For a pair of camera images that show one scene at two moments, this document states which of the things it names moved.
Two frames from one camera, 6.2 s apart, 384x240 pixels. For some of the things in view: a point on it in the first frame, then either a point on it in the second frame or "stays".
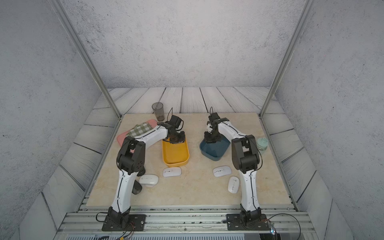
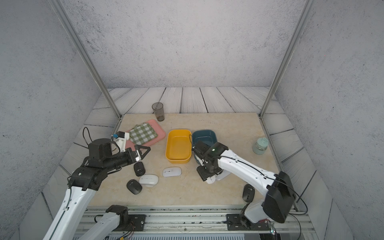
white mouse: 149,180 stays
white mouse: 233,184 → 211,180
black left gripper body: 178,137 → 127,158
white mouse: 171,171 stays
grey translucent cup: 158,108 stays
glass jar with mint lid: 262,143 stays
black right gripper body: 212,137 → 204,171
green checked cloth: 140,129 stays
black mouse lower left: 137,187 stays
